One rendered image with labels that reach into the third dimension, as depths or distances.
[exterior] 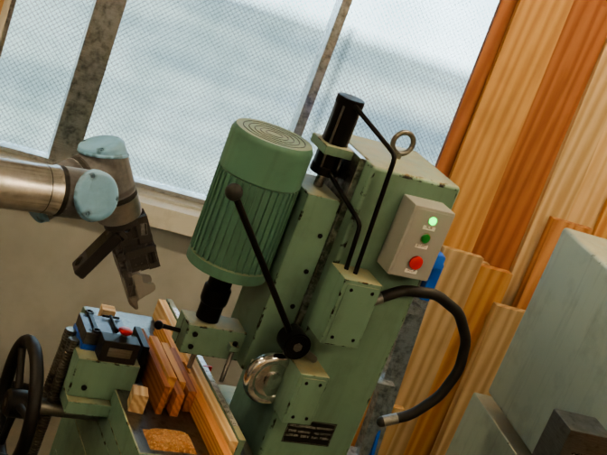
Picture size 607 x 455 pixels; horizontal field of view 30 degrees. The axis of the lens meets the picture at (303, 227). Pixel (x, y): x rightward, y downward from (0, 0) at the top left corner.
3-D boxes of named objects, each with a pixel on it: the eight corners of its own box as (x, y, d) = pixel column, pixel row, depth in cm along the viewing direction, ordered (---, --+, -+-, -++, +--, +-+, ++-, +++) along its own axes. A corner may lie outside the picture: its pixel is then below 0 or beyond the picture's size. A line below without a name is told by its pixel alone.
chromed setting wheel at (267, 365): (232, 395, 240) (252, 345, 236) (284, 402, 245) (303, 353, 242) (237, 403, 237) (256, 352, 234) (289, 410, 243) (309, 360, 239)
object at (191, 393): (160, 366, 253) (167, 347, 252) (168, 366, 254) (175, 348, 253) (181, 411, 238) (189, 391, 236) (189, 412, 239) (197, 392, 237)
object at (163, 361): (139, 364, 251) (149, 335, 248) (146, 365, 251) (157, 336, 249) (157, 407, 236) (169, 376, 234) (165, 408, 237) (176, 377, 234)
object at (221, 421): (152, 316, 276) (158, 298, 274) (159, 317, 276) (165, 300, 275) (221, 461, 225) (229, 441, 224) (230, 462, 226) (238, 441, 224)
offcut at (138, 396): (126, 401, 234) (133, 384, 233) (142, 403, 235) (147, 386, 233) (127, 411, 230) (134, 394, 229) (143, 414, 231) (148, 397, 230)
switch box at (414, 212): (375, 261, 238) (404, 192, 233) (415, 269, 243) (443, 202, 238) (387, 274, 233) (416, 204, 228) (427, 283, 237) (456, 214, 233)
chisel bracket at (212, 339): (168, 342, 246) (181, 308, 243) (227, 351, 252) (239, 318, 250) (176, 359, 240) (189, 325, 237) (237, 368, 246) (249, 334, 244)
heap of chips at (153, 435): (142, 429, 226) (144, 421, 225) (188, 434, 230) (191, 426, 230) (150, 449, 220) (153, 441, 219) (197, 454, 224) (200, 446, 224)
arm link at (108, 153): (63, 144, 217) (107, 125, 222) (79, 201, 223) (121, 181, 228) (89, 156, 210) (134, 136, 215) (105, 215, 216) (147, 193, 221)
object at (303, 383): (267, 399, 244) (286, 351, 240) (296, 403, 247) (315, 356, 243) (282, 423, 236) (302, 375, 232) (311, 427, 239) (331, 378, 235)
